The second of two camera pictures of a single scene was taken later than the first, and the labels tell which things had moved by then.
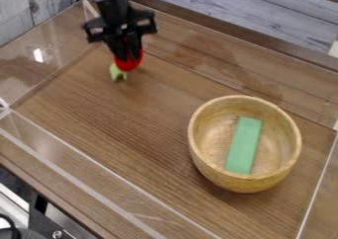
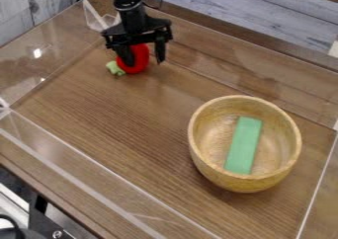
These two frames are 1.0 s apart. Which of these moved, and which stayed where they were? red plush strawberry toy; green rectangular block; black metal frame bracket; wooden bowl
Moved: red plush strawberry toy
Stayed: green rectangular block; black metal frame bracket; wooden bowl
